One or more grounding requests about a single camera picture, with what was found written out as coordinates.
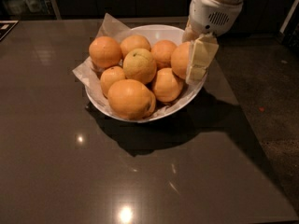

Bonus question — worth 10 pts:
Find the orange at front right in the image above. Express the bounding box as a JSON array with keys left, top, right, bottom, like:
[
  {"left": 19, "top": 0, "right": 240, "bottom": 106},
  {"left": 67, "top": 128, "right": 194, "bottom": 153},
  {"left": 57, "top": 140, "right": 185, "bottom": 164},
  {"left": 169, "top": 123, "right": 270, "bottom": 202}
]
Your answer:
[{"left": 151, "top": 68, "right": 184, "bottom": 103}]

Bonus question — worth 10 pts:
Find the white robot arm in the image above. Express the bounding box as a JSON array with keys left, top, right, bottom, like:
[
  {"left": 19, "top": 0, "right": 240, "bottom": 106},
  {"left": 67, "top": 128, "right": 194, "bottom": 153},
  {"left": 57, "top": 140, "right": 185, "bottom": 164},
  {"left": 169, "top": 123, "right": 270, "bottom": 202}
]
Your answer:
[{"left": 182, "top": 0, "right": 244, "bottom": 85}]

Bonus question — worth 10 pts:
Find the orange at back middle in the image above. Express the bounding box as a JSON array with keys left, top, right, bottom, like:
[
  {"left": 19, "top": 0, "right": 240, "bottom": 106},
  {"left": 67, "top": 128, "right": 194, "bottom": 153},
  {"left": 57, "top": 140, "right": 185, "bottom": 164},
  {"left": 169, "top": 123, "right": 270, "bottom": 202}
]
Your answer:
[{"left": 121, "top": 35, "right": 151, "bottom": 58}]

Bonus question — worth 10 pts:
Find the white bowl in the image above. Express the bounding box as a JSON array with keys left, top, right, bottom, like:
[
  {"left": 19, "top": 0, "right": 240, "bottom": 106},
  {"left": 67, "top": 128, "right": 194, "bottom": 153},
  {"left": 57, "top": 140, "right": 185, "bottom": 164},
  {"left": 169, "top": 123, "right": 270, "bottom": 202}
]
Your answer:
[{"left": 76, "top": 25, "right": 207, "bottom": 123}]

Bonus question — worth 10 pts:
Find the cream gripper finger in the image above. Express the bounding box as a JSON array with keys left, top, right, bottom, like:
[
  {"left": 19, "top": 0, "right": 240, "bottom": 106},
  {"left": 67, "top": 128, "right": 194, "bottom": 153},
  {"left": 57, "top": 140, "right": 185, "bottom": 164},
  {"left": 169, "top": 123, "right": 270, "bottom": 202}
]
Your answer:
[
  {"left": 186, "top": 33, "right": 219, "bottom": 85},
  {"left": 182, "top": 19, "right": 202, "bottom": 42}
]

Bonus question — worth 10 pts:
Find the large orange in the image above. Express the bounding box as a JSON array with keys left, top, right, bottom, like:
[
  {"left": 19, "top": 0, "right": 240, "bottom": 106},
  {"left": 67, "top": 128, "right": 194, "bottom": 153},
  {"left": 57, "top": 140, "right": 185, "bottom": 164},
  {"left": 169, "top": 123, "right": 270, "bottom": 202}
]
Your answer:
[
  {"left": 107, "top": 79, "right": 156, "bottom": 120},
  {"left": 171, "top": 42, "right": 190, "bottom": 79}
]

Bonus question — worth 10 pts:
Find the small orange at left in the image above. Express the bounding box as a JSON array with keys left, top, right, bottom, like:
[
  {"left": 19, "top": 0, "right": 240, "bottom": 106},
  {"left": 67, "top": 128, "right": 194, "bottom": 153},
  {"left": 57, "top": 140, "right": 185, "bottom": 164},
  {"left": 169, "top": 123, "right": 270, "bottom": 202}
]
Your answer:
[{"left": 100, "top": 66, "right": 125, "bottom": 96}]

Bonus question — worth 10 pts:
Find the glass cabinet with jars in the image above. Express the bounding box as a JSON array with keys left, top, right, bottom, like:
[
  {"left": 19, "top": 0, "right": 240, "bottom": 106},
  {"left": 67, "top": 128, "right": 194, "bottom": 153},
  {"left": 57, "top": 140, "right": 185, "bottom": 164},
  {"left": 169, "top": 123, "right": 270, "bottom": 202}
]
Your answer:
[{"left": 0, "top": 0, "right": 61, "bottom": 21}]

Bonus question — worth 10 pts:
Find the yellowish orange in centre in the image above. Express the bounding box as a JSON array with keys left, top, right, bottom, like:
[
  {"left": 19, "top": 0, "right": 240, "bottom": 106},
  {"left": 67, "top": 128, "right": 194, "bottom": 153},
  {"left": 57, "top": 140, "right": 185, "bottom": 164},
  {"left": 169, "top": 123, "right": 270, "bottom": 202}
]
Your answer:
[{"left": 122, "top": 49, "right": 157, "bottom": 84}]

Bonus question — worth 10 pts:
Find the orange at back right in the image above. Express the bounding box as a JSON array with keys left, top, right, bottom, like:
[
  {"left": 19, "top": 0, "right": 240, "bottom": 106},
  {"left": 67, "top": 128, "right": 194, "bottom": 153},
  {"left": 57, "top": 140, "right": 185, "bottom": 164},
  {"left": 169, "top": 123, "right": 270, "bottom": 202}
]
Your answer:
[{"left": 151, "top": 40, "right": 177, "bottom": 69}]

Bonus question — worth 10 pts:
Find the orange at back left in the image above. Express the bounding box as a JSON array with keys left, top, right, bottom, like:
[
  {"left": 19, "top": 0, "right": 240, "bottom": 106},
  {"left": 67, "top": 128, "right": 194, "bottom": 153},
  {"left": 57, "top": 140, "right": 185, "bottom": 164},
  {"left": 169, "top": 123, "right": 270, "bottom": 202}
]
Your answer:
[{"left": 89, "top": 36, "right": 122, "bottom": 68}]

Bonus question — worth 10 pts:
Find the black mat at table corner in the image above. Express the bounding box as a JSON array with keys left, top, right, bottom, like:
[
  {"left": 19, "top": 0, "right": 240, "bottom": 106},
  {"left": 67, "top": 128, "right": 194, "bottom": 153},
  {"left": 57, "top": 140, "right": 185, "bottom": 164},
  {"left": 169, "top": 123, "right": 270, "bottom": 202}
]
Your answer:
[{"left": 0, "top": 21, "right": 19, "bottom": 41}]

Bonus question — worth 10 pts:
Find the white paper liner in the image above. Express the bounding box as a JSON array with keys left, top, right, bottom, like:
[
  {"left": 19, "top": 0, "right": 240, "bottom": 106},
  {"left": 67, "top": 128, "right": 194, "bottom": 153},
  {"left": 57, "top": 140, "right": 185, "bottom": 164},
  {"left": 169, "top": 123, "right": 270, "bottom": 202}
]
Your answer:
[{"left": 72, "top": 13, "right": 189, "bottom": 121}]

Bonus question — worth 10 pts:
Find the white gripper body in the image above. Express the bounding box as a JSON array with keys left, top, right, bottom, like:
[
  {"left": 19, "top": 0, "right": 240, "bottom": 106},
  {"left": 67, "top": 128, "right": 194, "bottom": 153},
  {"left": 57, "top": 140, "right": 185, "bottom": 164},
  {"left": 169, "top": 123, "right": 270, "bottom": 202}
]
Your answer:
[{"left": 189, "top": 0, "right": 243, "bottom": 36}]

